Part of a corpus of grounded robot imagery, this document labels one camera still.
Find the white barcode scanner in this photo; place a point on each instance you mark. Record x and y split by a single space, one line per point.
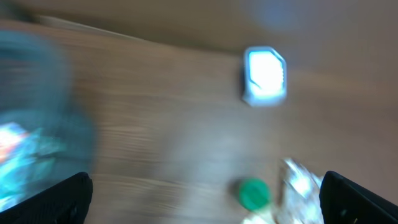
265 77

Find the beige clear snack bag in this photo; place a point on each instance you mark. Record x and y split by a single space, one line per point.
299 201

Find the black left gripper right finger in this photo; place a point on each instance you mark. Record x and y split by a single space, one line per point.
344 201

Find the light teal wrapper pack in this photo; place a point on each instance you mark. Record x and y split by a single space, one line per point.
28 163

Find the dark grey plastic basket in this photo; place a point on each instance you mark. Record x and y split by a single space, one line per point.
36 94

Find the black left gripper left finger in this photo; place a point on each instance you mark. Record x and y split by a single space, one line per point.
66 202

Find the green lid jar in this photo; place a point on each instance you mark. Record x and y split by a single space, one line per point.
254 195

